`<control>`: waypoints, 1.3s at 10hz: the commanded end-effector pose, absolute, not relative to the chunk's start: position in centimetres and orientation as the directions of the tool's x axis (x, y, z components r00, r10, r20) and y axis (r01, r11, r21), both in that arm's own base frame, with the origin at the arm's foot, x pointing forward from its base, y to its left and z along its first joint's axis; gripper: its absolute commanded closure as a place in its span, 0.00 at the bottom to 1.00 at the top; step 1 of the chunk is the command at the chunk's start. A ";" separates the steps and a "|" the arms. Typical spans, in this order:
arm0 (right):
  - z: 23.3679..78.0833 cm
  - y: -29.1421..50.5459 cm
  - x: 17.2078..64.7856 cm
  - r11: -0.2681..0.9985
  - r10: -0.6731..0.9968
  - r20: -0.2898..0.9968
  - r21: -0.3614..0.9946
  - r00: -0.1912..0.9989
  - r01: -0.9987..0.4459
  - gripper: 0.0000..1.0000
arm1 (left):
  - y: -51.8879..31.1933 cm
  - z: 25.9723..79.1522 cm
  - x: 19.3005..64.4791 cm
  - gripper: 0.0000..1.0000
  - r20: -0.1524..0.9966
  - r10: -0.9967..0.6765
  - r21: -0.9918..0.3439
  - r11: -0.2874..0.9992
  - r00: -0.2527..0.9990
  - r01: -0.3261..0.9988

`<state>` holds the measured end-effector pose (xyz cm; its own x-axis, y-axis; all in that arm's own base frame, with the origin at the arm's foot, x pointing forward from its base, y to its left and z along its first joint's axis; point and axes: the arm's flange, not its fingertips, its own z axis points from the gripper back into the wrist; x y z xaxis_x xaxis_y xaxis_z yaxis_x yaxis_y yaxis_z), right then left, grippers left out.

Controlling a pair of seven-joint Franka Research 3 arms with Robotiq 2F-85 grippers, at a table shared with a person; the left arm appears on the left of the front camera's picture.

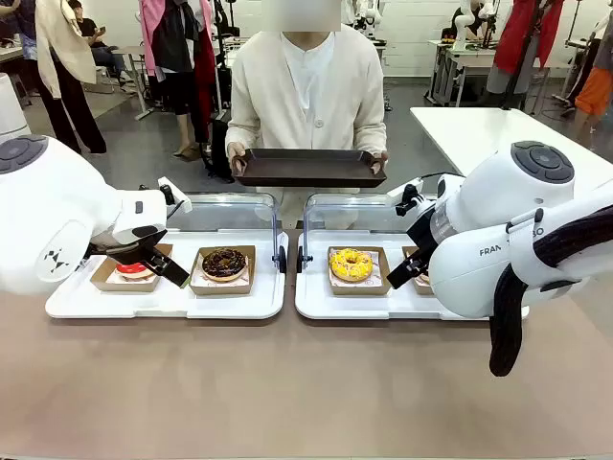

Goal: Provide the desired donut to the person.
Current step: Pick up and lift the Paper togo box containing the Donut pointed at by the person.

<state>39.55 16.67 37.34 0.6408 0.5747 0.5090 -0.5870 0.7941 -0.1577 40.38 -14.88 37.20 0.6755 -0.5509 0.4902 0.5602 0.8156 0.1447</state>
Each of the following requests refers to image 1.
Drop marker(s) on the cardboard box of chocolate donut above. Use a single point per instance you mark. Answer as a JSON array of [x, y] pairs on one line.
[[220, 289]]

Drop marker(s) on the black lid hinge knob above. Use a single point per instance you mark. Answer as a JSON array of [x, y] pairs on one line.
[[300, 259], [282, 259]]

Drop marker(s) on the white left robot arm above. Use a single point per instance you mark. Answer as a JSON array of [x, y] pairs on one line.
[[48, 215]]

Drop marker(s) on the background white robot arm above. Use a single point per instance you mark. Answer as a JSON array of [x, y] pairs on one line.
[[462, 24]]

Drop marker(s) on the red vest on mannequin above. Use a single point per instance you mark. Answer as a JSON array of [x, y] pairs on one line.
[[522, 33]]

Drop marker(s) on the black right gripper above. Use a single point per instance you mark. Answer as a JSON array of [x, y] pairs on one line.
[[421, 235]]

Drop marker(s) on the person's right hand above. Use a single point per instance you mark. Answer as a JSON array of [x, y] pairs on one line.
[[238, 160]]

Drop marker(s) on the cardboard box of purple donut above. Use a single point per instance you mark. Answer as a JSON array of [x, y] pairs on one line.
[[424, 289]]

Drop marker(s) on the dark brown serving tray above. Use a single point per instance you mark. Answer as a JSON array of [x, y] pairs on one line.
[[306, 167]]

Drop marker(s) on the yellow sprinkled donut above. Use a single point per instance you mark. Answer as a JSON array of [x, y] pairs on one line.
[[340, 270]]

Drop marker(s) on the person in cream cardigan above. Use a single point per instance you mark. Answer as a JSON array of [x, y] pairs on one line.
[[268, 96]]

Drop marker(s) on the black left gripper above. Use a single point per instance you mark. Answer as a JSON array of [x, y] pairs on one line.
[[122, 250]]

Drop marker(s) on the person's left hand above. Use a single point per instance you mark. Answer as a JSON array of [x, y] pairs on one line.
[[379, 163]]

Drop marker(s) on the black rolling stand base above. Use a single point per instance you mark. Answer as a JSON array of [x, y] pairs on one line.
[[220, 148]]

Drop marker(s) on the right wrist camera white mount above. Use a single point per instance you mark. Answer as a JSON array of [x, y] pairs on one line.
[[407, 196]]

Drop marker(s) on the background white work table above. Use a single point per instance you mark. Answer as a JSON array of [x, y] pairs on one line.
[[474, 57]]

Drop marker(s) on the person's right forearm cream sleeve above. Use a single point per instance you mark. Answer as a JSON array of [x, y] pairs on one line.
[[242, 124]]

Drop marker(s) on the bystander in orange shorts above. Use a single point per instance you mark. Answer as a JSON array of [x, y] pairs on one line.
[[594, 91]]

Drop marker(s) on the chocolate glazed donut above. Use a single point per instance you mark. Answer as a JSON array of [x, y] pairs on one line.
[[213, 268]]

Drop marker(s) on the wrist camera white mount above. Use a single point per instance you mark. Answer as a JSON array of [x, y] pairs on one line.
[[182, 201], [407, 196]]

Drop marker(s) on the cardboard box of yellow donut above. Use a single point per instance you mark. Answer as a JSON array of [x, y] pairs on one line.
[[359, 290]]

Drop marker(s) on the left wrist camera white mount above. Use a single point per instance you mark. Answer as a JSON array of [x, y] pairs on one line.
[[182, 201]]

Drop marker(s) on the bystander in beige jacket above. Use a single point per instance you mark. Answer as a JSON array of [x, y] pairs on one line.
[[67, 52]]

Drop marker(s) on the printed paper liner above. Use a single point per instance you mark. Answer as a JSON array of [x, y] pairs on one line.
[[378, 261], [200, 280]]

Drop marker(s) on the white air purifier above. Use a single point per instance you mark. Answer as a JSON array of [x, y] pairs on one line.
[[12, 110]]

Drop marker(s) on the cardboard box of red donut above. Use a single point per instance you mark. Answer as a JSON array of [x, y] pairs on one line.
[[103, 282]]

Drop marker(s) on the red glazed donut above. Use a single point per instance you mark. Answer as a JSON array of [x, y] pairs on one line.
[[129, 272]]

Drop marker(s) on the seated bystander with phone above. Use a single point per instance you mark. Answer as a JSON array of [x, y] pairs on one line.
[[96, 33]]

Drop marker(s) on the clear plastic display lid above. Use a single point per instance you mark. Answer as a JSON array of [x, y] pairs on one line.
[[354, 211], [239, 211]]

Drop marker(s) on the hanging red garment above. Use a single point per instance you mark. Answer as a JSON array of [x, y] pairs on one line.
[[206, 62]]

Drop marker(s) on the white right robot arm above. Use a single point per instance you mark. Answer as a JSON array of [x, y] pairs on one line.
[[479, 268]]

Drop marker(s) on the background grey work table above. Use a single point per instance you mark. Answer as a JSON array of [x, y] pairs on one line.
[[134, 52]]

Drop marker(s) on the large white table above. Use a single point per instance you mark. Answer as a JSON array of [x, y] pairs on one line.
[[479, 129]]

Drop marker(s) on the person's left forearm cream sleeve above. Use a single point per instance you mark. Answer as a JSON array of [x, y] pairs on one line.
[[371, 127]]

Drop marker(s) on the white display tray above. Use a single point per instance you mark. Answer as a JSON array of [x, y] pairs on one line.
[[143, 304], [364, 306]]

